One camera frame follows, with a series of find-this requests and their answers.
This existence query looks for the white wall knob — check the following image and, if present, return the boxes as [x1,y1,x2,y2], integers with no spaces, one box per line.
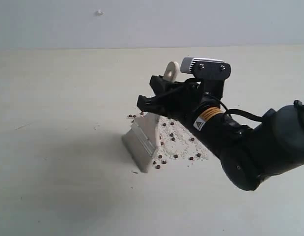
[94,9,104,16]

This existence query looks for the white wide paint brush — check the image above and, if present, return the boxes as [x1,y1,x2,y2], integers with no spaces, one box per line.
[122,61,179,173]

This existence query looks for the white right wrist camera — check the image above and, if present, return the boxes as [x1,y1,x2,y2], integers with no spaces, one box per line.
[180,57,232,99]

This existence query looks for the pile of white grains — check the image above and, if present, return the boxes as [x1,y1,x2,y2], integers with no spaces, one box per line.
[127,112,208,171]

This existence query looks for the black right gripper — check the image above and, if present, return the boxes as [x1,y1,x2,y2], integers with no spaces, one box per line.
[137,75,224,128]

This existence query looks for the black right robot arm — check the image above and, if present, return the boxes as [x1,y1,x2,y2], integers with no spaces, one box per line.
[137,76,304,191]

